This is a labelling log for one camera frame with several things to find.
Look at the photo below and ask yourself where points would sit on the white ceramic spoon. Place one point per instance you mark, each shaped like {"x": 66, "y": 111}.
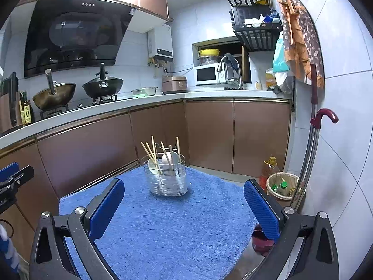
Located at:
{"x": 166, "y": 159}
{"x": 153, "y": 166}

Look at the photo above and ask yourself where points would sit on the brass wok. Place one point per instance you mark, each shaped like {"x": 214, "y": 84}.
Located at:
{"x": 55, "y": 93}

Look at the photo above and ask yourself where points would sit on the black wall rack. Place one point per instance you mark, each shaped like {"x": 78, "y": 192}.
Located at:
{"x": 256, "y": 39}

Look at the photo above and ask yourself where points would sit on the oil bottle on counter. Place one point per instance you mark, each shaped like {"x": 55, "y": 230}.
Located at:
{"x": 27, "y": 113}

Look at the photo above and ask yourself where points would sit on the clear cutlery holder basket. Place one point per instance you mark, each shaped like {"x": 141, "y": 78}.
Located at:
{"x": 167, "y": 191}

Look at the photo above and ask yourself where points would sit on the steel bowl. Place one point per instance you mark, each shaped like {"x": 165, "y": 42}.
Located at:
{"x": 144, "y": 91}

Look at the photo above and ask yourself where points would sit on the black wok with lid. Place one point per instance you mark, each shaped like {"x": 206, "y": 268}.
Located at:
{"x": 102, "y": 87}

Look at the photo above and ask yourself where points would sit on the green plastic bottle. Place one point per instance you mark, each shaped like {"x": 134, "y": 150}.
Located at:
{"x": 275, "y": 187}
{"x": 283, "y": 185}

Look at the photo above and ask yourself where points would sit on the white microwave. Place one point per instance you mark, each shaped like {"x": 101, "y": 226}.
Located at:
{"x": 205, "y": 75}

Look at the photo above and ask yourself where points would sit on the blue fluffy mat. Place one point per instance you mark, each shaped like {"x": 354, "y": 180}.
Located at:
{"x": 174, "y": 233}

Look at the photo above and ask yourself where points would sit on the black range hood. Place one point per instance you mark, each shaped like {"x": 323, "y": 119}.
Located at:
{"x": 72, "y": 35}

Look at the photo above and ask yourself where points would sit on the brown rice cooker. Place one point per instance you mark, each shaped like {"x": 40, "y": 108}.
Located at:
{"x": 174, "y": 86}

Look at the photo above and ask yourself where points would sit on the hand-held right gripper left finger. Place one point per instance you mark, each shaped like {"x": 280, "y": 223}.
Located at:
{"x": 106, "y": 207}

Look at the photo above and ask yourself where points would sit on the steel kitchen faucet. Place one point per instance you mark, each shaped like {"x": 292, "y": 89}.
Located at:
{"x": 230, "y": 75}

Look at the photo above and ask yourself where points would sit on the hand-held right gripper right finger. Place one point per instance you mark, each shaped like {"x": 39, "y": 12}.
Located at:
{"x": 262, "y": 210}

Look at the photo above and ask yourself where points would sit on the grey plastic bag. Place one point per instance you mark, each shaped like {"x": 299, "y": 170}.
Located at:
{"x": 284, "y": 83}

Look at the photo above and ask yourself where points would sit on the black knife block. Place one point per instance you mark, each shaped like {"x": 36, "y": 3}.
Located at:
{"x": 8, "y": 105}

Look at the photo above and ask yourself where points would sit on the floral orange apron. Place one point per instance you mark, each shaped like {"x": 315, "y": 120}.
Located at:
{"x": 303, "y": 35}

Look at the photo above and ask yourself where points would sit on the wicker basket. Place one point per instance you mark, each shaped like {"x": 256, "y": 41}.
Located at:
{"x": 279, "y": 199}

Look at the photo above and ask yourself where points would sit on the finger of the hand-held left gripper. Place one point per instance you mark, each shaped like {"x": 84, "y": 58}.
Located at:
{"x": 8, "y": 170}
{"x": 23, "y": 173}

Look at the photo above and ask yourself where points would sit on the steel basin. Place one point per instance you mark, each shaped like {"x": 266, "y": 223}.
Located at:
{"x": 208, "y": 60}

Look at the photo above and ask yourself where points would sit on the wooden cutting board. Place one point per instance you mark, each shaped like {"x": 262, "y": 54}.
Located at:
{"x": 245, "y": 64}

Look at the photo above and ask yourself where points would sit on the gas stove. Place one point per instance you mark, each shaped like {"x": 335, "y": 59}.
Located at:
{"x": 87, "y": 103}

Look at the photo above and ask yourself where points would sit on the teal plastic bag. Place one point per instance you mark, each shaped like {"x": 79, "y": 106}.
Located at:
{"x": 281, "y": 55}

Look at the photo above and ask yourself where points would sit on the yellow basin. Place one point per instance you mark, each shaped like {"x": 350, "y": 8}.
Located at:
{"x": 208, "y": 52}

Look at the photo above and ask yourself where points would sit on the cooking oil bottle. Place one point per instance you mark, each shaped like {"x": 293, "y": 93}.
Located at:
{"x": 269, "y": 170}

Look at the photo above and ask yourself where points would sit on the white water heater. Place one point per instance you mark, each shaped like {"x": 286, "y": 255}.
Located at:
{"x": 160, "y": 40}

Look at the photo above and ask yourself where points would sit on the dark red stool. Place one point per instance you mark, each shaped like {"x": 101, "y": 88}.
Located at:
{"x": 260, "y": 243}

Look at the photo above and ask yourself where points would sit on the white bottle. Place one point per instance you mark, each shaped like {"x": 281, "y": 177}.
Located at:
{"x": 258, "y": 84}

